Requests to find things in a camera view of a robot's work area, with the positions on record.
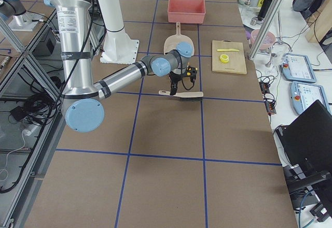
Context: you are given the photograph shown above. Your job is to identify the yellow toy lemon slices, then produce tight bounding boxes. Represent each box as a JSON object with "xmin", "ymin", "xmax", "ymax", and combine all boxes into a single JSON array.
[{"xmin": 219, "ymin": 54, "xmax": 229, "ymax": 63}]

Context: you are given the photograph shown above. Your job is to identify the blue teach pendant near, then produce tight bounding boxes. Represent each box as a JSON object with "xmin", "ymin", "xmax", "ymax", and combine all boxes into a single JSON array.
[{"xmin": 290, "ymin": 81, "xmax": 331, "ymax": 115}]

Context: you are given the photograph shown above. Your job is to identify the pink plastic bin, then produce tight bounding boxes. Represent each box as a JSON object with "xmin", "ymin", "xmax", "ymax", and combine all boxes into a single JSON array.
[{"xmin": 168, "ymin": 0, "xmax": 206, "ymax": 24}]

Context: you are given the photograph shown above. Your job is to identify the pink bowl with clear items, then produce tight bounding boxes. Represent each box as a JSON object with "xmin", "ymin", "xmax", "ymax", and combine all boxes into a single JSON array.
[{"xmin": 250, "ymin": 28, "xmax": 276, "ymax": 50}]

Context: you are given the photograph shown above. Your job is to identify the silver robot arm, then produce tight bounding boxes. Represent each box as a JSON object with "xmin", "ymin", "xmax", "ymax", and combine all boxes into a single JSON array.
[
  {"xmin": 1, "ymin": 0, "xmax": 26, "ymax": 21},
  {"xmin": 44, "ymin": 0, "xmax": 194, "ymax": 133}
]

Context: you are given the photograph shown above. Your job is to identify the beige plastic dustpan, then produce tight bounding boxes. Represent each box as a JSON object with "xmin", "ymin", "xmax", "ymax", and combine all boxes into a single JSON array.
[{"xmin": 163, "ymin": 22, "xmax": 195, "ymax": 56}]

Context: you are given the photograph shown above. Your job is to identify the yellow plastic knife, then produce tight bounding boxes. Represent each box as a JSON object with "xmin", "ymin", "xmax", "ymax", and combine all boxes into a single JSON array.
[{"xmin": 216, "ymin": 48, "xmax": 240, "ymax": 52}]

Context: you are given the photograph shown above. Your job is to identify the beige hand brush black bristles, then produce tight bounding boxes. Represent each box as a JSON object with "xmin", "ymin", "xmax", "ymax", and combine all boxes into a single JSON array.
[{"xmin": 158, "ymin": 90, "xmax": 204, "ymax": 102}]

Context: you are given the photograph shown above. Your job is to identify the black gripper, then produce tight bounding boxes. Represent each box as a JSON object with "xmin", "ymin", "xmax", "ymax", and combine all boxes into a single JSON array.
[{"xmin": 169, "ymin": 66, "xmax": 198, "ymax": 96}]

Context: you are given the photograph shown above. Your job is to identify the bamboo cutting board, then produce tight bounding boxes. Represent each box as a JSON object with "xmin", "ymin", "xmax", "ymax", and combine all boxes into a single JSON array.
[{"xmin": 212, "ymin": 40, "xmax": 247, "ymax": 75}]

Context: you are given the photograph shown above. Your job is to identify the blue teach pendant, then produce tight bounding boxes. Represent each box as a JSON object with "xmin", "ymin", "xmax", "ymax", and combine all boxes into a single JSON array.
[
  {"xmin": 290, "ymin": 81, "xmax": 331, "ymax": 115},
  {"xmin": 281, "ymin": 53, "xmax": 316, "ymax": 83}
]

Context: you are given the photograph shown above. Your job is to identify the blue teach pendant far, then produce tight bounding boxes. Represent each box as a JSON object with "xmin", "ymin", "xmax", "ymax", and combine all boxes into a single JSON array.
[{"xmin": 281, "ymin": 53, "xmax": 316, "ymax": 83}]

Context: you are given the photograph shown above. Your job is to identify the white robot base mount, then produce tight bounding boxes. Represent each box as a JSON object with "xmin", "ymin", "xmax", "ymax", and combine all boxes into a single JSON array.
[{"xmin": 98, "ymin": 0, "xmax": 140, "ymax": 64}]

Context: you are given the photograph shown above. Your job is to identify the black monitor stand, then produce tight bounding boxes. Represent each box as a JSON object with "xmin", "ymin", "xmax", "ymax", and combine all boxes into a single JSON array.
[{"xmin": 283, "ymin": 165, "xmax": 331, "ymax": 222}]

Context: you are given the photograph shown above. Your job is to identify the aluminium frame post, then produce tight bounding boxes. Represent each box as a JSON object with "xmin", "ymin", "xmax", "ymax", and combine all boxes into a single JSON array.
[{"xmin": 248, "ymin": 0, "xmax": 283, "ymax": 61}]

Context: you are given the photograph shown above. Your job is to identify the black laptop computer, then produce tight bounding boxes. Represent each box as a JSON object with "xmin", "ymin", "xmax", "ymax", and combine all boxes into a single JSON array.
[{"xmin": 276, "ymin": 100, "xmax": 331, "ymax": 172}]

